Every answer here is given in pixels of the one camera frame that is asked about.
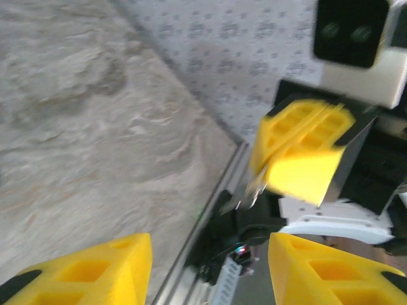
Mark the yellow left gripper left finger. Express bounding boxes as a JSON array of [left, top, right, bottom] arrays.
[[0, 233, 153, 305]]

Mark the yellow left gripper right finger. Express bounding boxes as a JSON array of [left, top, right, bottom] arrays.
[[268, 233, 407, 305]]

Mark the black controller board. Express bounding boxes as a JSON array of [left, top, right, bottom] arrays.
[[231, 243, 257, 269]]

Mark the grey slotted cable duct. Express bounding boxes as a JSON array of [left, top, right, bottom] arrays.
[[211, 254, 252, 305]]

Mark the long aluminium frame rail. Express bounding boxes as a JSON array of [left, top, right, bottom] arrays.
[[149, 142, 252, 305]]

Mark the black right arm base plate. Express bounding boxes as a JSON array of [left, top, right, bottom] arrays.
[[186, 189, 242, 280]]

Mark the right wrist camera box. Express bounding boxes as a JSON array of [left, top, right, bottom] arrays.
[[313, 0, 407, 109]]

